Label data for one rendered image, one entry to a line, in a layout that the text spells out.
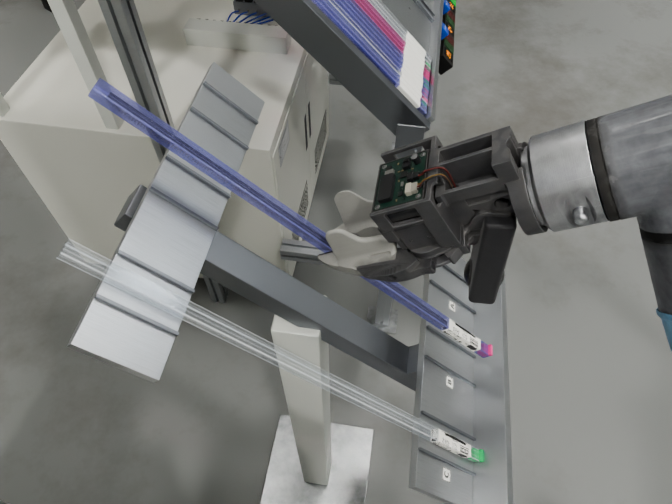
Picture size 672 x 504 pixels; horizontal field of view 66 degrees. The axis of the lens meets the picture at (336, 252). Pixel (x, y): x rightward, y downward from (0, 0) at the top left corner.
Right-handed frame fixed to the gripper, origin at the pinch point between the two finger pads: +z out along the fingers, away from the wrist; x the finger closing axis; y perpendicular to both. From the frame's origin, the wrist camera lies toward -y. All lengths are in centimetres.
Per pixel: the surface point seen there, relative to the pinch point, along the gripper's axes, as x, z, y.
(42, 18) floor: -179, 203, 15
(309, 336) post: 3.2, 9.7, -10.0
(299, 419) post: 3.9, 29.7, -35.1
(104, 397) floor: -7, 107, -44
